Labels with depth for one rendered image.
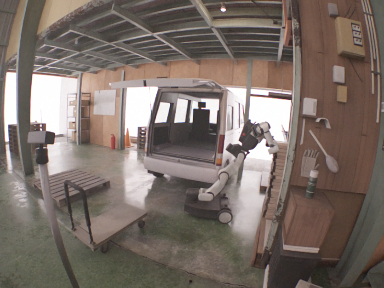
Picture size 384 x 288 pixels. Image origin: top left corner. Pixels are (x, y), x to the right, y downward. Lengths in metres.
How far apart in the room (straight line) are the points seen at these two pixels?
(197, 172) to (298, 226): 2.08
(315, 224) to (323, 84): 1.03
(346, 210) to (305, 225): 0.70
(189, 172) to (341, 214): 2.29
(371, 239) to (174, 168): 2.88
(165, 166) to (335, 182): 2.60
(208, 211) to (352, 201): 1.73
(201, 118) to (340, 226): 4.10
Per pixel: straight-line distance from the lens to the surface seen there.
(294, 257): 1.51
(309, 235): 1.50
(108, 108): 7.11
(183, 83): 2.05
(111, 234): 2.02
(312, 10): 1.86
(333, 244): 2.22
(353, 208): 2.07
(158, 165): 3.40
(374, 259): 2.42
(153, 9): 3.07
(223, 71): 5.14
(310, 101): 1.51
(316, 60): 1.66
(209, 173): 3.06
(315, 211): 1.41
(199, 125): 5.08
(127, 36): 3.82
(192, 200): 2.70
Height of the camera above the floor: 1.40
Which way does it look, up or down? 10 degrees down
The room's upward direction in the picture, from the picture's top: 4 degrees clockwise
